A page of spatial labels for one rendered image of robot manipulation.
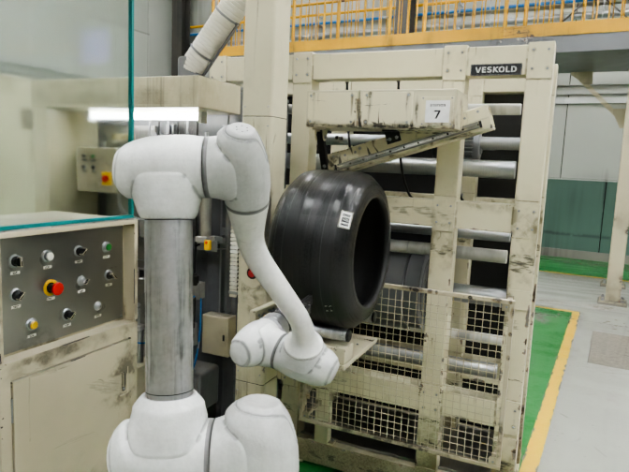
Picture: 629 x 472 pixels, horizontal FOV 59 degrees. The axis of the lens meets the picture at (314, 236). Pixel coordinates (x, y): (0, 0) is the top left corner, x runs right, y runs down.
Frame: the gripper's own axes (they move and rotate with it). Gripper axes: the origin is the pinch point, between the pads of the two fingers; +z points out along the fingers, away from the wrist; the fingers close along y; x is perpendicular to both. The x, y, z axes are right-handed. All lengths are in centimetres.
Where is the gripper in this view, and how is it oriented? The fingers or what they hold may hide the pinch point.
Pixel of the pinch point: (306, 302)
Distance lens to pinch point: 184.4
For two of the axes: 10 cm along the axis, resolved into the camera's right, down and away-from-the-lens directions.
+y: -9.1, -0.9, 4.0
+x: 0.1, 9.7, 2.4
